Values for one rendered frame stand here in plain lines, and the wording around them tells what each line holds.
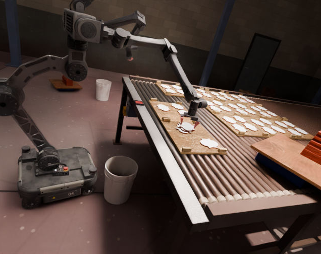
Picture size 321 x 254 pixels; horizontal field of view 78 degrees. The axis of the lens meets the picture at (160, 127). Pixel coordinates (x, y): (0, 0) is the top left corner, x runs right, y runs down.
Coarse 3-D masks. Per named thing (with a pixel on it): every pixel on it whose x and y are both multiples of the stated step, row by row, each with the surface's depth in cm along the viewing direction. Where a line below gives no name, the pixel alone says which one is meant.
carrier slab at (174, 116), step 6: (150, 102) 182; (156, 102) 186; (162, 102) 190; (156, 108) 173; (174, 108) 183; (156, 114) 163; (162, 114) 163; (168, 114) 166; (174, 114) 170; (162, 120) 154; (174, 120) 158; (180, 120) 161; (186, 120) 164
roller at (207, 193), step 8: (136, 80) 245; (144, 96) 202; (168, 136) 140; (184, 160) 117; (192, 168) 110; (192, 176) 107; (200, 176) 105; (200, 184) 100; (208, 192) 95; (208, 200) 92; (216, 200) 91
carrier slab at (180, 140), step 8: (168, 128) 143; (200, 128) 157; (176, 136) 135; (184, 136) 138; (192, 136) 141; (200, 136) 144; (208, 136) 147; (176, 144) 126; (184, 144) 128; (192, 144) 130; (200, 144) 133; (184, 152) 120; (192, 152) 122; (200, 152) 124; (208, 152) 126; (216, 152) 128; (224, 152) 131
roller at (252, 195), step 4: (160, 92) 229; (164, 96) 218; (168, 100) 208; (216, 156) 129; (220, 156) 128; (220, 160) 125; (224, 160) 125; (224, 164) 122; (228, 168) 118; (228, 172) 117; (232, 172) 115; (232, 176) 114; (236, 176) 112; (236, 180) 111; (240, 180) 110; (240, 184) 108; (244, 184) 107; (244, 188) 105; (248, 188) 105; (248, 192) 103; (252, 196) 100; (256, 196) 101
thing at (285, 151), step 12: (252, 144) 127; (264, 144) 132; (276, 144) 136; (288, 144) 142; (300, 144) 147; (276, 156) 120; (288, 156) 124; (300, 156) 128; (288, 168) 111; (300, 168) 113; (312, 168) 117; (312, 180) 104
